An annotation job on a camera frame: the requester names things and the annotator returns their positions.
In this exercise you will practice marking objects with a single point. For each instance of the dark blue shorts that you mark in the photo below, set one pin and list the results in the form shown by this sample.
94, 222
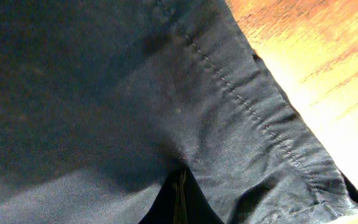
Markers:
101, 100

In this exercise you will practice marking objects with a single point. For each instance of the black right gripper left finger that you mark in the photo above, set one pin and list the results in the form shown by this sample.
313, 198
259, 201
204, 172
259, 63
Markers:
162, 210

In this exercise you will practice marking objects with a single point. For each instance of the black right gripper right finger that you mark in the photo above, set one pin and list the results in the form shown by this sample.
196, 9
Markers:
194, 206

